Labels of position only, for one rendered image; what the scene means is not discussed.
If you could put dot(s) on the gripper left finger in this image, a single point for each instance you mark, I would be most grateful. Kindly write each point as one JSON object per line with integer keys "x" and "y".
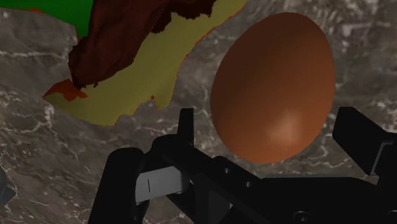
{"x": 124, "y": 186}

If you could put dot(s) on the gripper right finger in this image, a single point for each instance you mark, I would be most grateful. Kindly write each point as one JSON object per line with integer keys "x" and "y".
{"x": 359, "y": 136}

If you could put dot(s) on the brown egg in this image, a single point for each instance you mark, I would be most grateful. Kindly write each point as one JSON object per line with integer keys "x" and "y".
{"x": 273, "y": 86}

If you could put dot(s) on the yellow green brown figure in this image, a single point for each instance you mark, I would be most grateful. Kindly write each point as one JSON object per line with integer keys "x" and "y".
{"x": 145, "y": 77}

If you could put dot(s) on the grey angular object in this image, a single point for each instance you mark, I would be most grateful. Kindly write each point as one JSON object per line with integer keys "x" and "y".
{"x": 4, "y": 192}

